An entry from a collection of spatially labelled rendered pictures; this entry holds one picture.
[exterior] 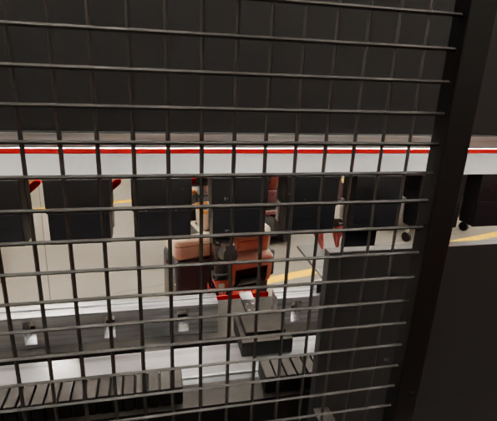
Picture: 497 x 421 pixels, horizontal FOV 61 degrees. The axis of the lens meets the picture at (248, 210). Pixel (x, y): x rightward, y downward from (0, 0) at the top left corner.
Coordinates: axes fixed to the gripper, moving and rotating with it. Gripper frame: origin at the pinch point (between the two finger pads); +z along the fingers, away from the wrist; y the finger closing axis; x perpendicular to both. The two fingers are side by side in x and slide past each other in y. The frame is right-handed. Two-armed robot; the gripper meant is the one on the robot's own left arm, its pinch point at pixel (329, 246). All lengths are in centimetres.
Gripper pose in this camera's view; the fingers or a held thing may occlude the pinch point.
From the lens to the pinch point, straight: 149.9
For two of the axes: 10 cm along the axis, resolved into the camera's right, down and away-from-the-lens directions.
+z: 0.8, 9.8, -1.8
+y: 9.8, -0.3, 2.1
